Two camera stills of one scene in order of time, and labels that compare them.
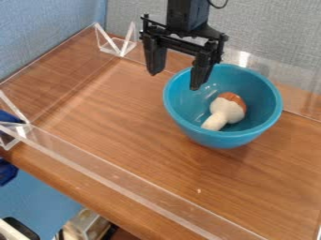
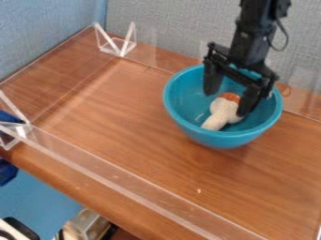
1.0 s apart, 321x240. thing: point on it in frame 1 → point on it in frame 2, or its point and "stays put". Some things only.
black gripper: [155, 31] → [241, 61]
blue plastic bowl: [190, 106] stays put
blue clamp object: [9, 171] stays put
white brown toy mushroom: [227, 108] stays put
